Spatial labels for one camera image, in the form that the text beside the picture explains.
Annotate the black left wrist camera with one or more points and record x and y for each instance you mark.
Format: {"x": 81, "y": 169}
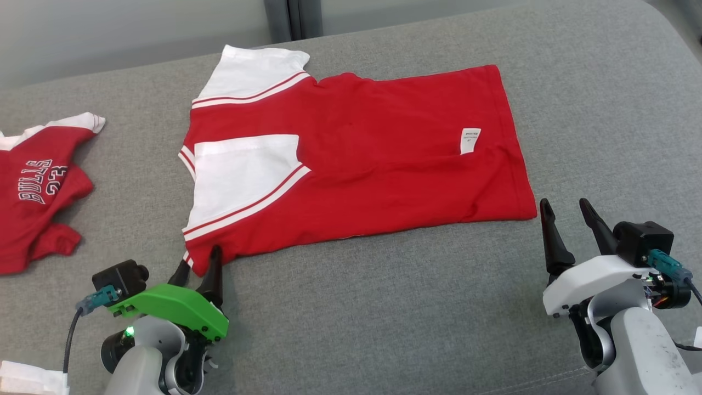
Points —
{"x": 122, "y": 277}

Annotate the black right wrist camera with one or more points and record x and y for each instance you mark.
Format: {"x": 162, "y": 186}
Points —
{"x": 644, "y": 241}

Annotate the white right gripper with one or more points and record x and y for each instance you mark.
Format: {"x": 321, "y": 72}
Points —
{"x": 592, "y": 280}

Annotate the grey aluminium wall post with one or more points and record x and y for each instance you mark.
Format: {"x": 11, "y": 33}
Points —
{"x": 293, "y": 19}

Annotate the red Bulls print garment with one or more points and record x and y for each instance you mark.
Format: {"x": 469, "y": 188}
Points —
{"x": 33, "y": 230}

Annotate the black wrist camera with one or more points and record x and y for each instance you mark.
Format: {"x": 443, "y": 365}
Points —
{"x": 644, "y": 241}
{"x": 122, "y": 277}

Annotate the white crumpled sheet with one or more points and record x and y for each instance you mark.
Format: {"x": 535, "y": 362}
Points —
{"x": 30, "y": 379}

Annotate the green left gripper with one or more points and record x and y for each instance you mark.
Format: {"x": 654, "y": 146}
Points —
{"x": 175, "y": 307}

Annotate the red and white T-shirt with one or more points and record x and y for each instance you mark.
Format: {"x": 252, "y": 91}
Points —
{"x": 384, "y": 164}

